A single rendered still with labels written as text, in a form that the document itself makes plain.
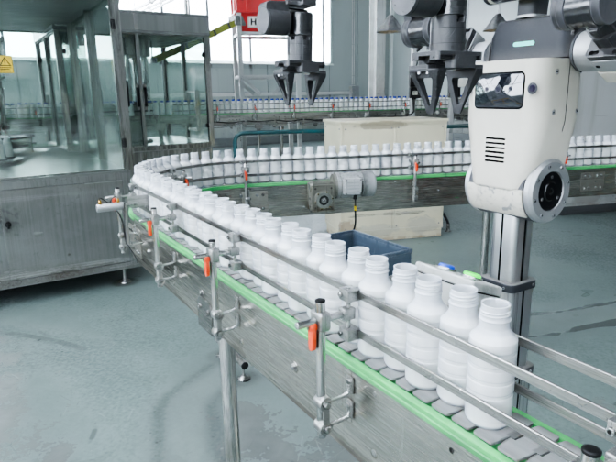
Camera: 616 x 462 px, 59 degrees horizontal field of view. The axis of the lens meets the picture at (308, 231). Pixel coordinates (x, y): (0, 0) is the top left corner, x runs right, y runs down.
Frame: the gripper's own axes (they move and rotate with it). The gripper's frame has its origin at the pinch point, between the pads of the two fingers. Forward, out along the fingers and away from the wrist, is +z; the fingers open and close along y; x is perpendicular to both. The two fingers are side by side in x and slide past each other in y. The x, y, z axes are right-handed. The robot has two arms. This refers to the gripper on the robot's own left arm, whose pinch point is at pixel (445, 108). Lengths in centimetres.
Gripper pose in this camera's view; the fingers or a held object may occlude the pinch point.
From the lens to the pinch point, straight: 98.3
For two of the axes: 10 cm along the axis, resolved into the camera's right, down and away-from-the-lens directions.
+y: 8.5, -1.4, 5.0
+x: -5.2, -2.0, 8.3
